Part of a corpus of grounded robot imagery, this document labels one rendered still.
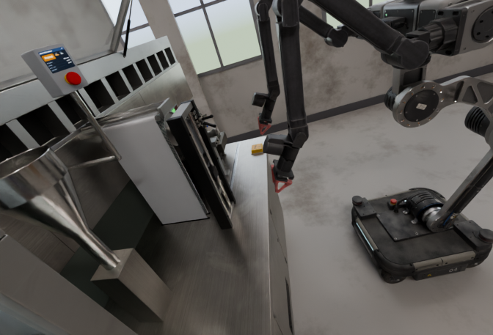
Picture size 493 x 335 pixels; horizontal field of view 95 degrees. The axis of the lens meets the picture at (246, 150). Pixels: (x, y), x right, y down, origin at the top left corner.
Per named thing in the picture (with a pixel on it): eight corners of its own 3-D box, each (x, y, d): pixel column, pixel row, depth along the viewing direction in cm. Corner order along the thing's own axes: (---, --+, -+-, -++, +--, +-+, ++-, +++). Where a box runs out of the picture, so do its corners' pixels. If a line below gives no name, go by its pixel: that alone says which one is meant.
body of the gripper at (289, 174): (276, 178, 82) (282, 161, 79) (271, 163, 91) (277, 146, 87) (293, 181, 83) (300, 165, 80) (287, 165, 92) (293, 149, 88)
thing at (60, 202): (168, 330, 71) (30, 205, 42) (129, 332, 74) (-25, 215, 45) (181, 284, 83) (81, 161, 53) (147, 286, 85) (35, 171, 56)
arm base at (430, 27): (458, 55, 64) (469, 6, 58) (429, 63, 65) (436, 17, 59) (434, 50, 72) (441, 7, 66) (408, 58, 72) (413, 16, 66)
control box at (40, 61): (69, 94, 50) (35, 48, 45) (52, 98, 53) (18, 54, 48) (95, 83, 56) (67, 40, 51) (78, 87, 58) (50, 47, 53)
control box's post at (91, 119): (119, 158, 64) (72, 91, 54) (114, 159, 64) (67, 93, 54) (122, 155, 65) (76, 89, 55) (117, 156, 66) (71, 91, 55)
